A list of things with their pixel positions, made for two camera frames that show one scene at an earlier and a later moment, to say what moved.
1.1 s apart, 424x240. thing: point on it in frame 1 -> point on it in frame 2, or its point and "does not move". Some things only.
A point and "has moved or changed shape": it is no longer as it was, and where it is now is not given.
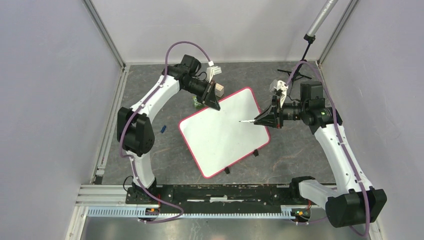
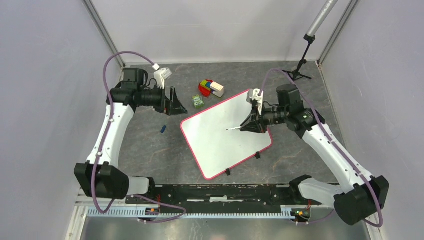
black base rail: (269, 196) does not move
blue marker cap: (163, 129) does not move
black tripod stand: (310, 37) does not move
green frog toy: (197, 104) does not move
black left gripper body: (201, 90) -> (166, 105)
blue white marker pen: (249, 121) has moved or changed shape
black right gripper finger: (269, 122) -> (250, 125)
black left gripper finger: (212, 100) -> (176, 108)
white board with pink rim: (215, 138) does not move
